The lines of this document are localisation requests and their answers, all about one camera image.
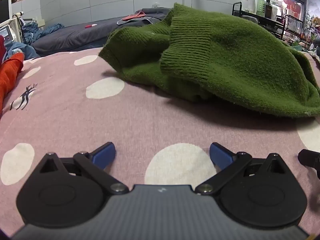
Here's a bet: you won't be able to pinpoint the red cloth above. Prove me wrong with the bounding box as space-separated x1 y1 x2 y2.
122 11 148 22

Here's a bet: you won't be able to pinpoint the grey garment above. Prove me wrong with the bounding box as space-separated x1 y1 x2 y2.
117 7 173 27

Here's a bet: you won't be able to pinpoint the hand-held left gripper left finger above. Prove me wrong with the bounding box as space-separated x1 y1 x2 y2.
37 142 129 195

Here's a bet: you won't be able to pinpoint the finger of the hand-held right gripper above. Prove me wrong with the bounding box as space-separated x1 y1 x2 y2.
297 149 320 178

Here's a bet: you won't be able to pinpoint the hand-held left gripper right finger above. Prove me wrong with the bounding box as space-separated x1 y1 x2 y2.
195 142 288 195

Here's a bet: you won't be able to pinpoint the green knit sweater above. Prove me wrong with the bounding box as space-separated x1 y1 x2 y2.
98 2 320 118

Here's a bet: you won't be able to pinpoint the green bottle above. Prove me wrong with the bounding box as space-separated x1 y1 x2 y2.
256 0 267 17

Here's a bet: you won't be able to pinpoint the black metal rack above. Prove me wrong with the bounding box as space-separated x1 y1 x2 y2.
232 2 286 40

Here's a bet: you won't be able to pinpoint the red-orange cloth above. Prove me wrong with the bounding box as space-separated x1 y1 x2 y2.
0 52 25 117

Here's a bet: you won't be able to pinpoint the dark grey mattress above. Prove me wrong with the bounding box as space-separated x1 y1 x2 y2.
30 7 173 55

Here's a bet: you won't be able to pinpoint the pink dotted bedsheet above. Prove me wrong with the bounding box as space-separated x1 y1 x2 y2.
0 47 320 238

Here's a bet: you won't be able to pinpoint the mixed clothes pile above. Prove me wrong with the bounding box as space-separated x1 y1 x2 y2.
309 38 320 64

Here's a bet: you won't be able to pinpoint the blue clothes pile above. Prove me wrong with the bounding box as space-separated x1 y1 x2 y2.
21 22 65 45

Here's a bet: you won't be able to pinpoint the computer monitor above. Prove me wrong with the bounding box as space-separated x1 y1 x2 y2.
0 0 12 27

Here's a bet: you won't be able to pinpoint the light blue cloth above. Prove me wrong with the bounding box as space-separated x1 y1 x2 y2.
4 41 38 61

